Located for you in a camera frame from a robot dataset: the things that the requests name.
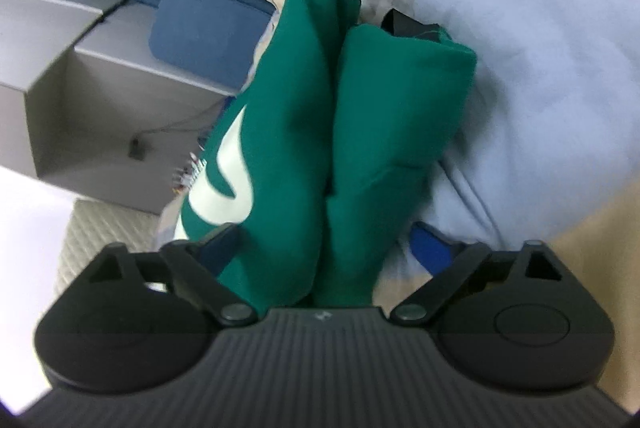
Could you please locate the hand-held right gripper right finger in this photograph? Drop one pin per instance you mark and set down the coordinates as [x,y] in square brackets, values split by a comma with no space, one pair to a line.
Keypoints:
[432,250]

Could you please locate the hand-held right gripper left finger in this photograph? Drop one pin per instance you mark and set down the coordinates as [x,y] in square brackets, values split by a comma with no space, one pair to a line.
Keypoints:
[222,245]

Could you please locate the green sweatshirt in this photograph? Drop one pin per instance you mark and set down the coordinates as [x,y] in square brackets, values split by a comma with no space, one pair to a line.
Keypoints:
[390,132]

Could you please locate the small bottles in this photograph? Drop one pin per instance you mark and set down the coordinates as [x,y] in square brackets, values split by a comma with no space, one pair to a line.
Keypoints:
[189,175]

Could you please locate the quilted beige headboard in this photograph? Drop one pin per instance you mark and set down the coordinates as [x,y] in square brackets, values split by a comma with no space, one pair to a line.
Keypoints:
[100,228]

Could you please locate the black charger plug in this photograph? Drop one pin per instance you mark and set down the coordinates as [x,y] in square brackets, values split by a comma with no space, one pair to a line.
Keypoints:
[137,148]

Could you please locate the grey wardrobe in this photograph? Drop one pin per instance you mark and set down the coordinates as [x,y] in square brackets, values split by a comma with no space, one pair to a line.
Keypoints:
[100,117]

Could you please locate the patchwork quilt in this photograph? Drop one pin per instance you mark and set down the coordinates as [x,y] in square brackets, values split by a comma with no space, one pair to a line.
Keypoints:
[540,82]

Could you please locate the blue padded board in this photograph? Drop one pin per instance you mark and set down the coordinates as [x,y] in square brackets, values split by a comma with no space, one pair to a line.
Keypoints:
[210,37]

